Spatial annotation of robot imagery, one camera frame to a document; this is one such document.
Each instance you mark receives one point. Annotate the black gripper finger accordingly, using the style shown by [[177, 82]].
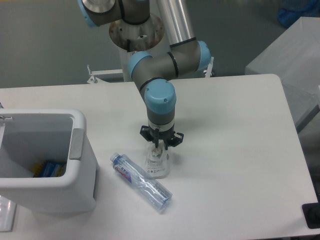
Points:
[[173, 140], [150, 134]]

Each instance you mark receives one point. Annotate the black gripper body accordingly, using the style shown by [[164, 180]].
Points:
[[167, 136]]

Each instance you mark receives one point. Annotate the white plastic wrapper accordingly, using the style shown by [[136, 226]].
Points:
[[158, 161]]

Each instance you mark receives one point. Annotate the clear plastic water bottle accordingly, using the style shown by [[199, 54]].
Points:
[[153, 191]]

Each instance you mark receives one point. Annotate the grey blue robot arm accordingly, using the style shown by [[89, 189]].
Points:
[[161, 48]]

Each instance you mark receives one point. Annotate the blue yellow trash in bin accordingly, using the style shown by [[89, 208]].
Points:
[[49, 169]]

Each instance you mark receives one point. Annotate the white trash can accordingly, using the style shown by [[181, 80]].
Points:
[[33, 136]]

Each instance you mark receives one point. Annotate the white covered side table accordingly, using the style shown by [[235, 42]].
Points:
[[295, 58]]

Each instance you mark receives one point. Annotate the black device at table edge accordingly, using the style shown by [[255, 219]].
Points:
[[311, 213]]

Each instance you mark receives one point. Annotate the blue bag in background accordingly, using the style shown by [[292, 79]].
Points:
[[291, 10]]

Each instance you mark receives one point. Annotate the white left mounting bracket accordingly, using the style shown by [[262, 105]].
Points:
[[109, 76]]

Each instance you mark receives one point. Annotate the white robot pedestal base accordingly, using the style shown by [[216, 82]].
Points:
[[135, 38]]

